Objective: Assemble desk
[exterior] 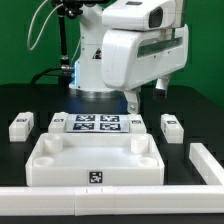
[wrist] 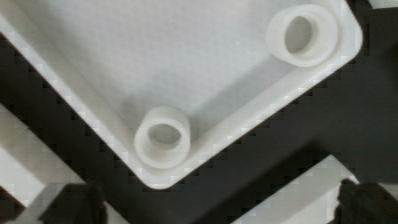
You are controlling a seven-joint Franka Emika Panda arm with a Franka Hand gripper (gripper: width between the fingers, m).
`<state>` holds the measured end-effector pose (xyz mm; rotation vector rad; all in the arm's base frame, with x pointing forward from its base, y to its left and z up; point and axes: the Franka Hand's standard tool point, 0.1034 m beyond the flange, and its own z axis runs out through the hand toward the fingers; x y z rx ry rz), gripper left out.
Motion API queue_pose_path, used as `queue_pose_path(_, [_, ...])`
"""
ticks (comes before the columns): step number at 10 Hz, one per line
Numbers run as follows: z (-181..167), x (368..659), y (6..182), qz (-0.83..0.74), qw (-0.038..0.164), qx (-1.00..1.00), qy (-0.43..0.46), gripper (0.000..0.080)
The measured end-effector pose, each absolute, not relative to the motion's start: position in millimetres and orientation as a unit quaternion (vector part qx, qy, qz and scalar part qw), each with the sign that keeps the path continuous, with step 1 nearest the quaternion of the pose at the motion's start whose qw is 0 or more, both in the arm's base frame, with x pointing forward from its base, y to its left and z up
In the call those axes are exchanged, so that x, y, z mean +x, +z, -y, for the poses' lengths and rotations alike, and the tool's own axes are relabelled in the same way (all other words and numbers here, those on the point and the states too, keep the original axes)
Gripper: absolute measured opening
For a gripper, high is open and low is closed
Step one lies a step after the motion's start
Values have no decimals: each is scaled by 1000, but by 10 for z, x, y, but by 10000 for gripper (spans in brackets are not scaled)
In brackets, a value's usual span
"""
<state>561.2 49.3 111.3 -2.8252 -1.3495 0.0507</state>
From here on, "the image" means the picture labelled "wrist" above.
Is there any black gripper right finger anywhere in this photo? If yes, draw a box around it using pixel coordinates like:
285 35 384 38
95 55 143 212
335 179 398 224

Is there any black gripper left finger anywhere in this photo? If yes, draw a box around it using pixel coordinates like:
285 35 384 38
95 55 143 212
40 184 109 224

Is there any white desk tabletop tray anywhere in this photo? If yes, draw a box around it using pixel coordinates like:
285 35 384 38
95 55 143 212
0 0 363 189

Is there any white L-shaped fence bar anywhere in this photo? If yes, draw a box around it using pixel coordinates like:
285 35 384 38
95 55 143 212
0 105 129 224

